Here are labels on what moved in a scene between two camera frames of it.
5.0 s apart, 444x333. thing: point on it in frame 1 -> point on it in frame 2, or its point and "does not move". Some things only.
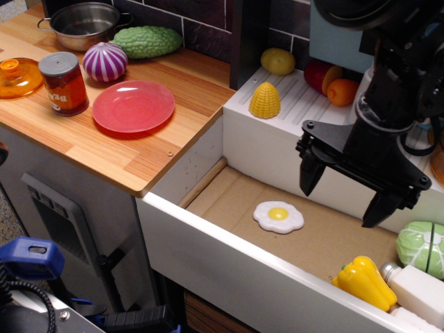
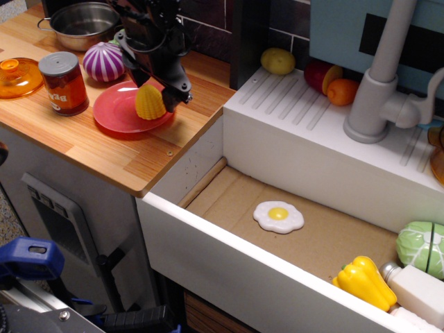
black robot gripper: [368, 152] -> [154, 47]
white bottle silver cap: [419, 294] does not move
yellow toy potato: [277, 61] does not move
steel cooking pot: [81, 26] does not move
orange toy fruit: [341, 92] does not move
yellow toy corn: [265, 103] -> [149, 103]
